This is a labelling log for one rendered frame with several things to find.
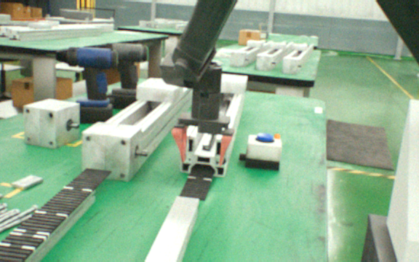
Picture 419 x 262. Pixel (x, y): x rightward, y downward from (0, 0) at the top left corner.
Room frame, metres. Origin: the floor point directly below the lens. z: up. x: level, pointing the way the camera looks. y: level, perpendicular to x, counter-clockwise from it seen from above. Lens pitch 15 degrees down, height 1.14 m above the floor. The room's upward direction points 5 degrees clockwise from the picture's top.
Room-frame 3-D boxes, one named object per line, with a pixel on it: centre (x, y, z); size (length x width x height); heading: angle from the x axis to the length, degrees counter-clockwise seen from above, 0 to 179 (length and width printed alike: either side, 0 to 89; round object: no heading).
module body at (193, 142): (1.34, -0.03, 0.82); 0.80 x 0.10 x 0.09; 174
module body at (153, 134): (1.36, 0.16, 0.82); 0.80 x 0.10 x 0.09; 174
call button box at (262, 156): (1.05, -0.12, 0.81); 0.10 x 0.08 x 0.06; 84
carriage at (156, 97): (1.36, 0.16, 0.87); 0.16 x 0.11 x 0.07; 174
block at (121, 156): (0.92, 0.19, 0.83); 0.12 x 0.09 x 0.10; 84
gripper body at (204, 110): (0.90, 0.01, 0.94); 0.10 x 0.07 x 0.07; 83
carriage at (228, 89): (1.59, -0.06, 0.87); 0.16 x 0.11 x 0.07; 174
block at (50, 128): (1.10, 0.38, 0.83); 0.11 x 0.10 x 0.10; 74
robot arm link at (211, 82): (0.91, 0.02, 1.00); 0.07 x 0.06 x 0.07; 56
